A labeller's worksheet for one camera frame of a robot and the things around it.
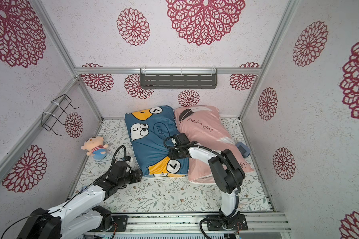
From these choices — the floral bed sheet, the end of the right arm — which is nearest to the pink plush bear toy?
the floral bed sheet

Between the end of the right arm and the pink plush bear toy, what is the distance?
44 cm

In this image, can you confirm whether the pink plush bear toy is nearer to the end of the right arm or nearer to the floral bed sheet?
the floral bed sheet

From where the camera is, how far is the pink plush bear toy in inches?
37.6

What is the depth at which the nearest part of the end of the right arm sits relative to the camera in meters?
0.70
